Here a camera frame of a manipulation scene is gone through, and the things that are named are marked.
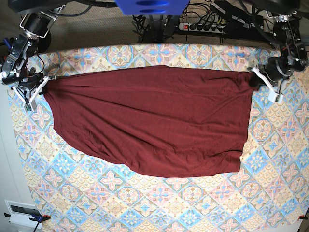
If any white wall vent panel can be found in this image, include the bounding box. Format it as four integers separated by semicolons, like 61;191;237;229
4;200;40;228

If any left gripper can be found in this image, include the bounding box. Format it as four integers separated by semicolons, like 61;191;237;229
249;58;290;90

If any left table clamp lower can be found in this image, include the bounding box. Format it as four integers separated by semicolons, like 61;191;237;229
3;213;51;232

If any left table clamp upper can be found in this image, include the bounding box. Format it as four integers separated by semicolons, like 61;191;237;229
0;37;14;61

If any white power strip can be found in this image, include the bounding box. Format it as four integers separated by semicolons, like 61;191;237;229
178;23;225;34

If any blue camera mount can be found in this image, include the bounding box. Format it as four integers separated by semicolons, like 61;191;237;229
114;0;190;16

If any maroon t-shirt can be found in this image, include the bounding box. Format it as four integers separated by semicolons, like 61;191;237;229
43;66;253;177

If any table clamp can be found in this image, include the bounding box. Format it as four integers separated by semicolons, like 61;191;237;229
3;213;51;232
298;215;308;220
0;37;14;61

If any right table clamp lower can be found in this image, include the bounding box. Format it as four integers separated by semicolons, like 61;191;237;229
298;215;308;220

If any black round stool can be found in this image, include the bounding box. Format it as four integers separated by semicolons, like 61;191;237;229
38;31;51;53

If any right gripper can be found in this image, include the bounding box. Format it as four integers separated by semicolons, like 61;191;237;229
12;73;43;96

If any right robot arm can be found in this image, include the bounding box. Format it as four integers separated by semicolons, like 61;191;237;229
0;0;67;94

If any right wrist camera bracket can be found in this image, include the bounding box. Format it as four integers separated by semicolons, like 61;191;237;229
14;75;57;112

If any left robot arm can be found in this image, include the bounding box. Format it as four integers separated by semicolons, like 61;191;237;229
239;0;309;89

